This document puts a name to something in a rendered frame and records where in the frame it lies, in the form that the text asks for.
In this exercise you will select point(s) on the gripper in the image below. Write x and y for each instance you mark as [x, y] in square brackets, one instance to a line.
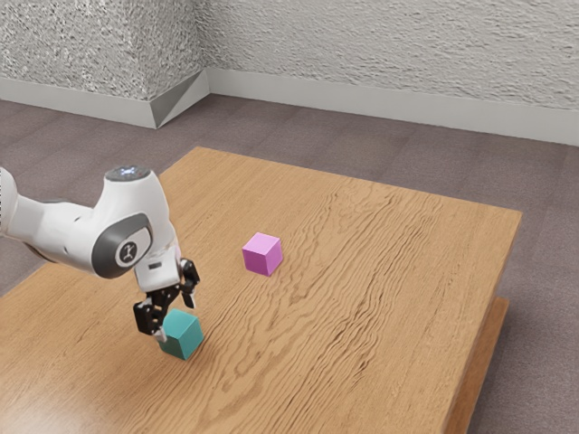
[166, 294]

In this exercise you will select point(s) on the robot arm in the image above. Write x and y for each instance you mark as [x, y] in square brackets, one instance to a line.
[59, 228]

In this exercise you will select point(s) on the teal block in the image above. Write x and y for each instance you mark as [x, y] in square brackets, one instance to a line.
[183, 335]

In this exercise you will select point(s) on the pink block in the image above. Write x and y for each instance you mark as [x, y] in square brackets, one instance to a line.
[262, 254]

